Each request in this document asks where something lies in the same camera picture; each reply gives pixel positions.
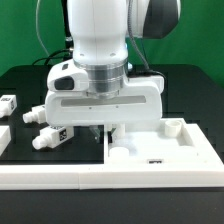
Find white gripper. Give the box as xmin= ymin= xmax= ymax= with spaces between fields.
xmin=45 ymin=62 xmax=164 ymax=142

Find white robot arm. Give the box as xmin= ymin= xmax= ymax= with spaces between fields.
xmin=45 ymin=0 xmax=181 ymax=130

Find white part left edge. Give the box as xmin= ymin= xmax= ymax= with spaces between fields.
xmin=0 ymin=126 xmax=11 ymax=156

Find white L-shaped obstacle fence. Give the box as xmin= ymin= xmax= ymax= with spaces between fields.
xmin=0 ymin=123 xmax=224 ymax=190

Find wrist camera black-lens housing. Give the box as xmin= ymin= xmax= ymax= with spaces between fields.
xmin=47 ymin=60 xmax=89 ymax=92

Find black cables behind table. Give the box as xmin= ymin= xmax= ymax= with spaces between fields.
xmin=31 ymin=0 xmax=75 ymax=67

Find grey braided robot cable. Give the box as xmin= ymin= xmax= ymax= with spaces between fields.
xmin=127 ymin=0 xmax=151 ymax=72

